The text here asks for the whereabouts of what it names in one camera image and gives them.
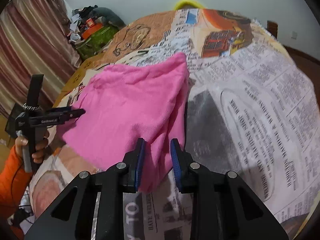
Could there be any printed bed sheet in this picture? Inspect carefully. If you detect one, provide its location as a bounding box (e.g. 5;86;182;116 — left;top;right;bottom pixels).
25;8;318;240

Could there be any pink button shirt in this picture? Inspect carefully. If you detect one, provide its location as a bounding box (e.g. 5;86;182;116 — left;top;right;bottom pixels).
56;52;190;193

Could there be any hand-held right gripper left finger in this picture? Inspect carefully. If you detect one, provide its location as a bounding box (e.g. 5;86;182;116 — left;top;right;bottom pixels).
24;137;147;240

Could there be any person's left forearm orange sleeve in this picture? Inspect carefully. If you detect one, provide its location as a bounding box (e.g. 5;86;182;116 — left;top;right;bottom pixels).
0;145;33;220

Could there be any silver metal chain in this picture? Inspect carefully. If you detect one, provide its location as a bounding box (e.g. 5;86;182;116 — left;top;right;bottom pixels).
23;103;41;112

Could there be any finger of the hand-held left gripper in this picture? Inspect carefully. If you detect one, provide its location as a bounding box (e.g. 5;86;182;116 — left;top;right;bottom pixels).
51;106;87;125

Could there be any striped brown curtain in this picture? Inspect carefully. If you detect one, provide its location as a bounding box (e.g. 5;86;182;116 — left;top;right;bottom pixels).
0;0;80;118

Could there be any person's left hand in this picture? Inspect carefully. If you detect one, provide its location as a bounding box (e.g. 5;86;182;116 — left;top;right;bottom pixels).
14;129;50;164

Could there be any wooden bed post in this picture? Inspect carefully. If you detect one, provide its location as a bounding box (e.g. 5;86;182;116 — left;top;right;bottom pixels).
266;20;278;40

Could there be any orange box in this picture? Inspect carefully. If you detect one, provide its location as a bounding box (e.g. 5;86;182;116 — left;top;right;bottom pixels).
81;22;103;39

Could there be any grey plush toy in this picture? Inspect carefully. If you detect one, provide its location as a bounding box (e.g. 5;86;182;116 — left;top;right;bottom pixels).
92;7;127;28

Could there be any green patterned storage bag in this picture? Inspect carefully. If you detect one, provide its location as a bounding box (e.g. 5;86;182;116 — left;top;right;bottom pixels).
75;25;119;59

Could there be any yellow foam arch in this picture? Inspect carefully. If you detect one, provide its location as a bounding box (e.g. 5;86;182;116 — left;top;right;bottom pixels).
174;0;205;10

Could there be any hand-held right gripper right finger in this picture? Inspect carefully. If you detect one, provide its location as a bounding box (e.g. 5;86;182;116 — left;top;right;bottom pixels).
170;138;288;240

